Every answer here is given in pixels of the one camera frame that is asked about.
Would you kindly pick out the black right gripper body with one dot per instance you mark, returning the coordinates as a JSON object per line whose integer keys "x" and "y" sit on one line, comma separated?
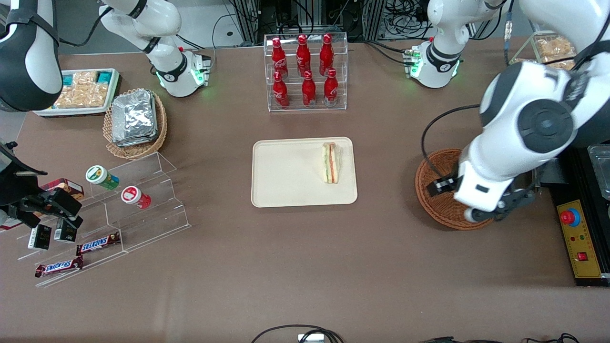
{"x": 13, "y": 190}

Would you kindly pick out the triangular sandwich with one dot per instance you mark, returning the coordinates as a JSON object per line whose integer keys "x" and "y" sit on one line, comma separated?
{"x": 331, "y": 162}

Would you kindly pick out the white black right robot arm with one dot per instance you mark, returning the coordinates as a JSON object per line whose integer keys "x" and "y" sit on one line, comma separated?
{"x": 28, "y": 57}

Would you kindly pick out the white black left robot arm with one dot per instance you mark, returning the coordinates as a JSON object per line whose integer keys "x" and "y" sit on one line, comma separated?
{"x": 524, "y": 124}

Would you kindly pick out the large round wicker basket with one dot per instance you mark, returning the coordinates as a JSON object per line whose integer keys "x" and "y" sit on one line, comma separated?
{"x": 438, "y": 209}

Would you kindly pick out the white rectangular snack tray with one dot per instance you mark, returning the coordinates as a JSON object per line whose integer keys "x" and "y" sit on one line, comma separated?
{"x": 43, "y": 112}

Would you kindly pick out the small wicker basket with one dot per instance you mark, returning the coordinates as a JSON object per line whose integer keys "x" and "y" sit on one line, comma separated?
{"x": 138, "y": 150}

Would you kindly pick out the beige serving tray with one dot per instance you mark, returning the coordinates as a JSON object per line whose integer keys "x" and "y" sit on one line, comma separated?
{"x": 290, "y": 176}

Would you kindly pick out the dark red snack box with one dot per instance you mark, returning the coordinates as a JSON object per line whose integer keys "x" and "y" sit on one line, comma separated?
{"x": 66, "y": 186}

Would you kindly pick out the small black carton box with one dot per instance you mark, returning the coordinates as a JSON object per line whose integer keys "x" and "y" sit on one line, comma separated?
{"x": 39, "y": 237}
{"x": 65, "y": 232}

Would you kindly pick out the grey metal block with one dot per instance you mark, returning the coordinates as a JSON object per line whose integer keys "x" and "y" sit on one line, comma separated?
{"x": 553, "y": 176}

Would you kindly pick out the black machine base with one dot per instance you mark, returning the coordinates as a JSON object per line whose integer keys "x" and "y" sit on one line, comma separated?
{"x": 567, "y": 190}

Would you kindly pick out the red emergency stop button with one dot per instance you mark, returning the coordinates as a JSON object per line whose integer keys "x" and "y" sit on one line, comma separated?
{"x": 569, "y": 217}

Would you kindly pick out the green snack jar white lid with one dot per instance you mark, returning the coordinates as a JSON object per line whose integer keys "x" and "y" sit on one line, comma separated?
{"x": 101, "y": 177}

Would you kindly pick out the Snickers bar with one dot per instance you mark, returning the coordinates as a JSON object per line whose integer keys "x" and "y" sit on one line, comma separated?
{"x": 97, "y": 244}
{"x": 58, "y": 267}

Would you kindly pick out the yellow control panel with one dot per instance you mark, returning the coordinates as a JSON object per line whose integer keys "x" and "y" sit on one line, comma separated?
{"x": 584, "y": 238}

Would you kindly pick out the red lid snack jar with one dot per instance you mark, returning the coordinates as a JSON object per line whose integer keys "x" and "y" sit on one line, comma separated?
{"x": 136, "y": 197}

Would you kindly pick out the clear plastic container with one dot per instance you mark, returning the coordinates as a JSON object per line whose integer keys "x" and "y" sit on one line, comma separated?
{"x": 600, "y": 166}

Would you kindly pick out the clear acrylic tiered stand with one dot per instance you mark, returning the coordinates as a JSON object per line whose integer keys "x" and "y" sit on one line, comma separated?
{"x": 152, "y": 209}

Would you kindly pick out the silver foil packet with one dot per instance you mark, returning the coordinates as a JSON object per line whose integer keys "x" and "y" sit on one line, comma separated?
{"x": 135, "y": 114}
{"x": 138, "y": 142}

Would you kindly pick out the teal edged snack packet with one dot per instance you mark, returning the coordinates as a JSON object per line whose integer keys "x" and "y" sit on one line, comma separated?
{"x": 78, "y": 97}
{"x": 104, "y": 77}
{"x": 81, "y": 78}

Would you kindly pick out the clear bag of snacks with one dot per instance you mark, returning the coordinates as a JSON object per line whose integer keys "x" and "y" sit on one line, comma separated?
{"x": 554, "y": 47}

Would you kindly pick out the red cola bottle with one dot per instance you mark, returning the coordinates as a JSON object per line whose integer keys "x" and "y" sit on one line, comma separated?
{"x": 279, "y": 57}
{"x": 303, "y": 56}
{"x": 280, "y": 89}
{"x": 330, "y": 87}
{"x": 326, "y": 53}
{"x": 309, "y": 89}

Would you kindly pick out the brown table mat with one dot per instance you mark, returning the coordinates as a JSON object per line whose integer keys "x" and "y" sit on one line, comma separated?
{"x": 286, "y": 262}

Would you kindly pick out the clear acrylic bottle rack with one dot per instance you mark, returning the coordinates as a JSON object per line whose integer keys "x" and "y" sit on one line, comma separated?
{"x": 290, "y": 105}

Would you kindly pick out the black equipment rack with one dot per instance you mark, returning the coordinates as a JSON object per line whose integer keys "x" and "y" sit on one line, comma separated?
{"x": 286, "y": 14}

